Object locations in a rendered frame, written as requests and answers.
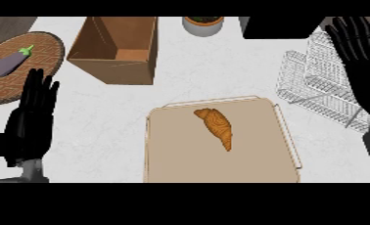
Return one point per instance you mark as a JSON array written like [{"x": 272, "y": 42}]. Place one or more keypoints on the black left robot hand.
[{"x": 30, "y": 127}]

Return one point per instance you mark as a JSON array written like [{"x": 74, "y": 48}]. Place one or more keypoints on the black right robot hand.
[{"x": 354, "y": 49}]

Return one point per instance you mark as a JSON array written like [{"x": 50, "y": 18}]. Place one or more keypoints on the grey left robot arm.
[{"x": 30, "y": 172}]

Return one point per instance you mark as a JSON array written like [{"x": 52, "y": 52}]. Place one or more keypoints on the golden brown croissant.
[{"x": 218, "y": 126}]

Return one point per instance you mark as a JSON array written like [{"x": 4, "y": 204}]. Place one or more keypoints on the beige wooden tray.
[{"x": 216, "y": 150}]

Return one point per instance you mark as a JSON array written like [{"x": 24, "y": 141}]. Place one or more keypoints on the black appliance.
[{"x": 277, "y": 26}]

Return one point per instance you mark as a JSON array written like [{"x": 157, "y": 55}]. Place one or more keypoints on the round woven brown placemat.
[{"x": 30, "y": 69}]

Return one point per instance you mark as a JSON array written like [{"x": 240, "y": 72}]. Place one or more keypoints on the purple eggplant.
[{"x": 13, "y": 60}]

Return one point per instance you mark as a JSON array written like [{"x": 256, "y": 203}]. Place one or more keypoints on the open brown cardboard box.
[{"x": 117, "y": 51}]

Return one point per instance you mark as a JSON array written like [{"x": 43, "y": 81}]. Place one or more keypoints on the grey flat object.
[{"x": 13, "y": 26}]

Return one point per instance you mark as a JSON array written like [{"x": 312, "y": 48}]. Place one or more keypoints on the white pot with plant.
[{"x": 203, "y": 25}]

